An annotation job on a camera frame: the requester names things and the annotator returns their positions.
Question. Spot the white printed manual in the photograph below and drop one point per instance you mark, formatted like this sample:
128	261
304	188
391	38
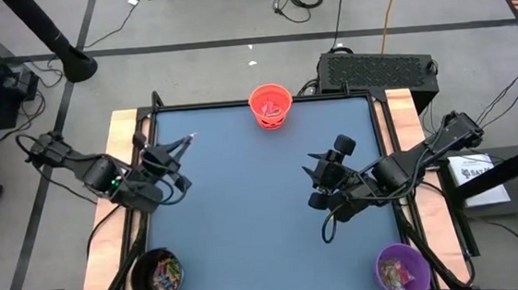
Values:
477	179

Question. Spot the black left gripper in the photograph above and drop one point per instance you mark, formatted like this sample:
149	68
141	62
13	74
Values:
160	162

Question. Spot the purple halloween bucket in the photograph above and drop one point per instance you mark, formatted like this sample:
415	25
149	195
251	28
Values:
416	262

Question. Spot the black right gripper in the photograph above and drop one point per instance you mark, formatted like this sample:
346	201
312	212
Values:
333	176

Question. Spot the black pole stand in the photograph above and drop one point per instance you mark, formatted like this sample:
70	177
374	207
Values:
46	32

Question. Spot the black diagonal beam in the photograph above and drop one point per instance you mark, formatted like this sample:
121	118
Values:
511	167

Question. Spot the black computer case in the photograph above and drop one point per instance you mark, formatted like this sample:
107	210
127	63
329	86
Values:
374	75

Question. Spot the orange jack-o-lantern bucket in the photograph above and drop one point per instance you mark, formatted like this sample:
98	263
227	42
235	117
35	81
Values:
272	123

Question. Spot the green Jolly Rancher candy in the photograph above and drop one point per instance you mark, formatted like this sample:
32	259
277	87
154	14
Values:
166	264

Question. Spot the red wrapped candy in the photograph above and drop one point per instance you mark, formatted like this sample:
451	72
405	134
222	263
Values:
266	108
401	276

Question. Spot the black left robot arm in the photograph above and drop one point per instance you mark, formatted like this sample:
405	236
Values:
99	176

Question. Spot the wooden table side board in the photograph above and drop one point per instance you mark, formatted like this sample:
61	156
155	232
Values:
402	115
118	123

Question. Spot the black halloween bucket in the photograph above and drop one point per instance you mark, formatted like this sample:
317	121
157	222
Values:
141	279

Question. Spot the black table frame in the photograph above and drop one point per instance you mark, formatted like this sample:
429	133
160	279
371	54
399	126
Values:
191	107

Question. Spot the green wrapped candy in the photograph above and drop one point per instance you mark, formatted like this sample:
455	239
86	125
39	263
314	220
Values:
278	112

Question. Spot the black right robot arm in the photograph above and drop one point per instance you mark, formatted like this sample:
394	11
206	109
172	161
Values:
409	165

